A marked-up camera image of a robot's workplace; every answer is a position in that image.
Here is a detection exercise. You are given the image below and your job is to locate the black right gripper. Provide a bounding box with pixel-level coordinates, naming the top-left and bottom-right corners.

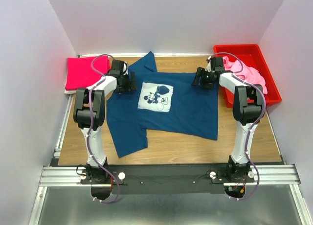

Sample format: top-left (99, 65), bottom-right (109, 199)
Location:
top-left (191, 67), bottom-right (214, 91)

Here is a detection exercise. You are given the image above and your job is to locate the navy blue printed t-shirt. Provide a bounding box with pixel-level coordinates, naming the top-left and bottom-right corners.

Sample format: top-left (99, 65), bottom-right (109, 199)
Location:
top-left (107, 52), bottom-right (218, 158)

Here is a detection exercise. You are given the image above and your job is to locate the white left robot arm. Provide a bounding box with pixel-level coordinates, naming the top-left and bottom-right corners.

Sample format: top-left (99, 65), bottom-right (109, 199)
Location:
top-left (73, 72), bottom-right (136, 183)

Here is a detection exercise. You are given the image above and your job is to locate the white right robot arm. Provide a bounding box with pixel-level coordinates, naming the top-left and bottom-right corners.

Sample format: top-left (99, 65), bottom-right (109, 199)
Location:
top-left (191, 67), bottom-right (266, 182)

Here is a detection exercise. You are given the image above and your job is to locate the light pink t-shirt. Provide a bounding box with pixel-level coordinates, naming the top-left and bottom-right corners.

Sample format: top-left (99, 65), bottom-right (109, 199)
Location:
top-left (223, 56), bottom-right (268, 94)

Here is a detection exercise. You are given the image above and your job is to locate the folded magenta t-shirt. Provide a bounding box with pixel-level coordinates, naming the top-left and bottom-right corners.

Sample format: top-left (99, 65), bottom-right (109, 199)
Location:
top-left (65, 57), bottom-right (102, 90)

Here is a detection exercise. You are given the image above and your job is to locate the red plastic bin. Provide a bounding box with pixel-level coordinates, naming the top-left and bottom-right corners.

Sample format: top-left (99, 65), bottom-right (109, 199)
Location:
top-left (213, 44), bottom-right (282, 107)

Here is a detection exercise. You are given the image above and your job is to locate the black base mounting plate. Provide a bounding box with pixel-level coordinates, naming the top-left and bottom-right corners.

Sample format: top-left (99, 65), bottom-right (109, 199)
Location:
top-left (76, 163), bottom-right (255, 199)

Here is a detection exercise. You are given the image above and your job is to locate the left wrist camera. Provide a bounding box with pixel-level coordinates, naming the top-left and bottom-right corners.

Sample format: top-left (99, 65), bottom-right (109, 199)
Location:
top-left (109, 60), bottom-right (128, 76)

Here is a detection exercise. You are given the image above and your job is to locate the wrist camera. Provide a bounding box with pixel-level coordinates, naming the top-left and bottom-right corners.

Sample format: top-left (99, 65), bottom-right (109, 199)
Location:
top-left (206, 57), bottom-right (225, 73)
top-left (109, 60), bottom-right (128, 76)

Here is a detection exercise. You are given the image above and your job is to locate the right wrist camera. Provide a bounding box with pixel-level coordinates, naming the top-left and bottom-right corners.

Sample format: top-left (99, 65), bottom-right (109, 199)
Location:
top-left (206, 57), bottom-right (225, 73)

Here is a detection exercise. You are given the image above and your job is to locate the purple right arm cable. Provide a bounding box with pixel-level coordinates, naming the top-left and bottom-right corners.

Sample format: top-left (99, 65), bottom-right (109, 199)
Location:
top-left (207, 51), bottom-right (267, 201)

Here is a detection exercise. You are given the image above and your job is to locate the aluminium extrusion rail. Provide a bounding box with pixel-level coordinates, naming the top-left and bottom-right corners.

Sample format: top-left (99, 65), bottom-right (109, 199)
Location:
top-left (39, 165), bottom-right (301, 187)

